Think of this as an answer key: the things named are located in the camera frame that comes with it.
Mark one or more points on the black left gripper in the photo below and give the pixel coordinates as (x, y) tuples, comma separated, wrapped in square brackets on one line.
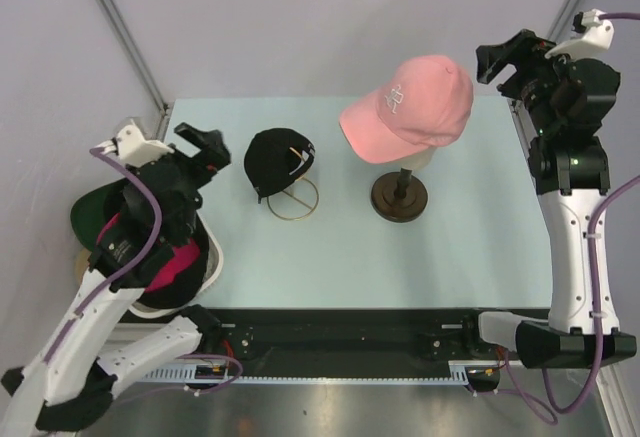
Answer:
[(213, 156)]

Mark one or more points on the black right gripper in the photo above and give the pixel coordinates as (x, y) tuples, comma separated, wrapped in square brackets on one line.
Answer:
[(530, 48)]

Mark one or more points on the pink sport cap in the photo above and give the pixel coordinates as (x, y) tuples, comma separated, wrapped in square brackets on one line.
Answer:
[(426, 104)]

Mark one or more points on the magenta mesh cap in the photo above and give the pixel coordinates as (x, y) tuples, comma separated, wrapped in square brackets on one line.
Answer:
[(124, 257)]

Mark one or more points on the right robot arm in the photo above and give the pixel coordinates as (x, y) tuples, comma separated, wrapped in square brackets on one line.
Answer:
[(558, 100)]

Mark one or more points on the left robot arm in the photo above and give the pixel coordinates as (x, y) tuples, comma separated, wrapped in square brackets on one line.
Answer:
[(96, 355)]

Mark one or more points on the black cap with gold lettering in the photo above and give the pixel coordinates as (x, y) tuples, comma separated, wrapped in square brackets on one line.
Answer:
[(275, 159)]

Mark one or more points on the black cap in basket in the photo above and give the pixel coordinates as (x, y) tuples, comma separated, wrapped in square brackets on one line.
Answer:
[(179, 280)]

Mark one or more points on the green brim black cap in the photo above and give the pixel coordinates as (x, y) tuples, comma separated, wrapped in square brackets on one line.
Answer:
[(91, 212)]

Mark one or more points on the white plastic basket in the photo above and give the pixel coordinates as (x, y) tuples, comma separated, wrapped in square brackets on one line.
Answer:
[(94, 285)]

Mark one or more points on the wooden mannequin head stand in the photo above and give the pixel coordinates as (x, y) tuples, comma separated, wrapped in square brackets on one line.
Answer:
[(400, 196)]

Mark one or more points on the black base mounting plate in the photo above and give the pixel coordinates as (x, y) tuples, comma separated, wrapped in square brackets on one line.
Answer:
[(349, 336)]

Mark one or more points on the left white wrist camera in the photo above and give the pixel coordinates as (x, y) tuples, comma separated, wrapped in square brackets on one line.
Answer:
[(132, 146)]

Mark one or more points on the left aluminium frame post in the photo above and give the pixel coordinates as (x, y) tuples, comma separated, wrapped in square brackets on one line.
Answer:
[(121, 30)]

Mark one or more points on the white slotted cable duct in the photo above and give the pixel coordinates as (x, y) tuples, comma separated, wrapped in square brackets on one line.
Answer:
[(201, 374)]

